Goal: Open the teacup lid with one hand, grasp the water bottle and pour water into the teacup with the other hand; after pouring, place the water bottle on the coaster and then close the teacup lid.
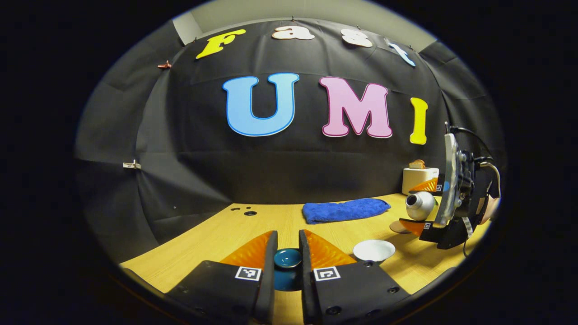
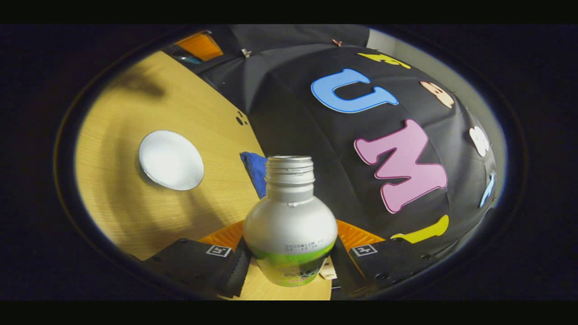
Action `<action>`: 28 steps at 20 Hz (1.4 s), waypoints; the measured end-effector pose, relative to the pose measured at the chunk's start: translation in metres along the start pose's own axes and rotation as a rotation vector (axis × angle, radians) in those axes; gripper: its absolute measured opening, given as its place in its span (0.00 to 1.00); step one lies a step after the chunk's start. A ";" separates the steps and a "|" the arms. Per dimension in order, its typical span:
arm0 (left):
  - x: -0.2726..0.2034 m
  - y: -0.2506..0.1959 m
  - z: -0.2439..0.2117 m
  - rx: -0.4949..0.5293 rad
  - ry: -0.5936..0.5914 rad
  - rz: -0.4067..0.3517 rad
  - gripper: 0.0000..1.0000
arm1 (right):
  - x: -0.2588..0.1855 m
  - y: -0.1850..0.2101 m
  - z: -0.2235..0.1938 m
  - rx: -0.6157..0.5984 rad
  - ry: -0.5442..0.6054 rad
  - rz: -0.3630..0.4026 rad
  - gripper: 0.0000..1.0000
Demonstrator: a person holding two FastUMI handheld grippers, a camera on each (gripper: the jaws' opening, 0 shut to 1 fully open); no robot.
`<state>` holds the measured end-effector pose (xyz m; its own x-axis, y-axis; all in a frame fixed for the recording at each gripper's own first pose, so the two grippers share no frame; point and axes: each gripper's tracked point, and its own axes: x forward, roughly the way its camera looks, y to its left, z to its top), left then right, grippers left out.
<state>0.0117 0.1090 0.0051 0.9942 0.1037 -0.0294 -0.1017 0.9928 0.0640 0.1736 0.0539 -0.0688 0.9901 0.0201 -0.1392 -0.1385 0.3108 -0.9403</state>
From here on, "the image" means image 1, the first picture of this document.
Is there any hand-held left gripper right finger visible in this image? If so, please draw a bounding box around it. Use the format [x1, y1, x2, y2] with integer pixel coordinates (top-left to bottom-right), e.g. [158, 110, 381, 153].
[298, 229, 411, 325]

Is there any dark blue teacup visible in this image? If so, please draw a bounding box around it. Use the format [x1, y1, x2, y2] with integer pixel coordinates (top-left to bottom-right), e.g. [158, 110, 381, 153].
[353, 239, 396, 265]

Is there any blue towel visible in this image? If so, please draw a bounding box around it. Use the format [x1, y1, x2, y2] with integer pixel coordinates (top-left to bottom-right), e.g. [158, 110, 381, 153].
[302, 198, 392, 225]

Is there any silver green water bottle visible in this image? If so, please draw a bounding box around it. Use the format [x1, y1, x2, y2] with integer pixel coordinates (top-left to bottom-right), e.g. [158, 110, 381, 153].
[406, 191, 437, 221]

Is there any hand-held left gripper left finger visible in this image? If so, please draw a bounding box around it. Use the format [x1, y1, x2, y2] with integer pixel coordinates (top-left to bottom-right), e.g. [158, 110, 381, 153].
[165, 230, 279, 325]

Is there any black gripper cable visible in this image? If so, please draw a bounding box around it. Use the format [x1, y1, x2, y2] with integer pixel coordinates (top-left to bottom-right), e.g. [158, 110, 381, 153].
[449, 126, 494, 158]

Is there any white toaster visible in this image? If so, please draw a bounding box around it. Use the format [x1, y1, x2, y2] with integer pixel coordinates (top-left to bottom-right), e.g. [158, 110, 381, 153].
[402, 167, 439, 195]

